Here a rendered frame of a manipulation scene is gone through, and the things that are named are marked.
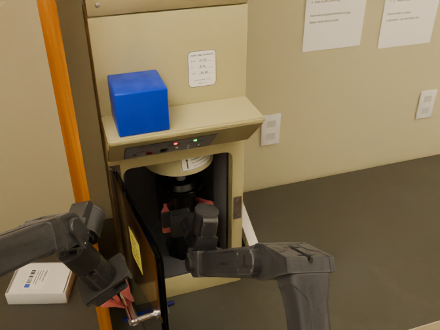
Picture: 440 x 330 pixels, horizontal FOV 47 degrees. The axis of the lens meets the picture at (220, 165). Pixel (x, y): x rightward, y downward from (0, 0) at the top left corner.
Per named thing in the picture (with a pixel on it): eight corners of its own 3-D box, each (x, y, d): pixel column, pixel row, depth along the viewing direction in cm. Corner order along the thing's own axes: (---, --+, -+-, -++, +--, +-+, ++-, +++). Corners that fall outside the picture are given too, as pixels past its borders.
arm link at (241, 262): (253, 281, 75) (317, 278, 78) (252, 242, 76) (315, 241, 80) (181, 277, 115) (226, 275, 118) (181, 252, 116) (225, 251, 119)
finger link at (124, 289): (108, 301, 105) (83, 278, 99) (137, 281, 106) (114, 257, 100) (116, 325, 100) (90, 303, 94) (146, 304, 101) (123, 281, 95)
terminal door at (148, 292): (131, 296, 131) (114, 167, 110) (171, 395, 108) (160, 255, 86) (129, 298, 131) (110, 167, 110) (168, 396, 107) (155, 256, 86)
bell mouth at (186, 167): (137, 146, 132) (135, 128, 129) (201, 135, 137) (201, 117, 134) (150, 182, 118) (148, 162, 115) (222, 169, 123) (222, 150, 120)
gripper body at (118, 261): (81, 286, 100) (59, 266, 95) (124, 256, 101) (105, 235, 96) (88, 310, 95) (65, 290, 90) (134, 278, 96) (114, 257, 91)
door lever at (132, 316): (143, 290, 107) (142, 281, 105) (158, 323, 99) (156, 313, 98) (118, 298, 105) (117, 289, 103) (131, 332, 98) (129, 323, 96)
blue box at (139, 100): (111, 115, 104) (106, 74, 99) (159, 109, 107) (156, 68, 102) (119, 138, 96) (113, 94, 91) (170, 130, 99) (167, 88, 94)
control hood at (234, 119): (105, 157, 110) (99, 115, 104) (245, 134, 118) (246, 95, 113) (113, 185, 100) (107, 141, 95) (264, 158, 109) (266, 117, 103)
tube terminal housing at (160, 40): (114, 247, 155) (74, -12, 114) (215, 226, 163) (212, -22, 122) (127, 307, 135) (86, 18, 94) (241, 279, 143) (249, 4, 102)
